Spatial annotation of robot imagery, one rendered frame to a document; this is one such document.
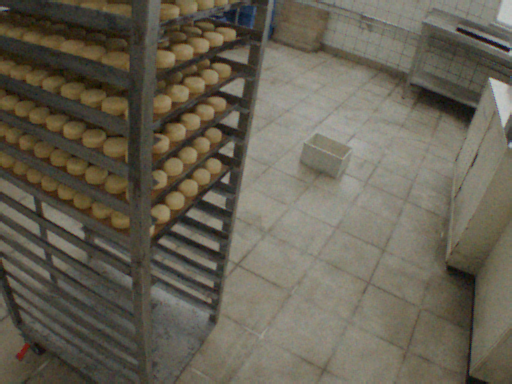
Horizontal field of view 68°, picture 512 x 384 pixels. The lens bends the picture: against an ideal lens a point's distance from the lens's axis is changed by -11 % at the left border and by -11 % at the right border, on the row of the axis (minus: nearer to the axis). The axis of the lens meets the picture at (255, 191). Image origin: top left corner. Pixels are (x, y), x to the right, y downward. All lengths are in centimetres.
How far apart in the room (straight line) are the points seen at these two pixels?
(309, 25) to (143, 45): 493
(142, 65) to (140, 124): 10
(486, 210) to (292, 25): 394
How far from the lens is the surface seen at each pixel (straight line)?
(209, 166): 114
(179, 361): 158
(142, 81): 65
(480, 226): 231
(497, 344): 186
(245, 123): 112
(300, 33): 552
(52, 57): 83
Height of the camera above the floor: 150
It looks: 35 degrees down
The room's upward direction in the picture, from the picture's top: 11 degrees clockwise
